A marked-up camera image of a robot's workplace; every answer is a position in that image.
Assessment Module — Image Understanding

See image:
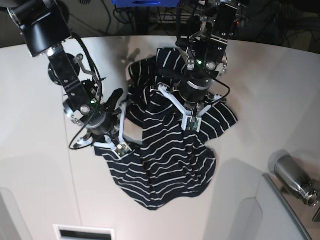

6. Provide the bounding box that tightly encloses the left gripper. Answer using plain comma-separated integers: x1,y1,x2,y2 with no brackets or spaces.
176,77,213,105

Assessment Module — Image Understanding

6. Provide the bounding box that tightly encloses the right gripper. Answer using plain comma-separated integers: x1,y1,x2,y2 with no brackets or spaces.
84,88,124,140

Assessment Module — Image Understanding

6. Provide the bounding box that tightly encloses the navy white striped t-shirt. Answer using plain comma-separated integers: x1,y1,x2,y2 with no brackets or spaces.
95,48,238,211

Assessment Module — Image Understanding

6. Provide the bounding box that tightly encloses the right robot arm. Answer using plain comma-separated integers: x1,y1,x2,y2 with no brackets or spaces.
0,0,124,140

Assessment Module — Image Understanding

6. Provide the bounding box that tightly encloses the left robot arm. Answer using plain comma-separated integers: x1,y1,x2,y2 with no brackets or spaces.
176,0,239,104

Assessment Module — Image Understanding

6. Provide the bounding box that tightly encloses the white power strip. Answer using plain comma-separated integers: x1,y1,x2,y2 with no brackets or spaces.
235,14,248,28

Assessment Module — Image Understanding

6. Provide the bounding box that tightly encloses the blue box with oval hole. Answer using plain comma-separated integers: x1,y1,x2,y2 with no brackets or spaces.
111,0,180,8

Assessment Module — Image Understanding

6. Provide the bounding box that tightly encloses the stainless steel water bottle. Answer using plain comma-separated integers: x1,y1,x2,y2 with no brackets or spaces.
274,155,319,207

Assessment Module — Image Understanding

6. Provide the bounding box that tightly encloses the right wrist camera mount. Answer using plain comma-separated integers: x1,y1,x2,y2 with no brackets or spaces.
73,101,131,161

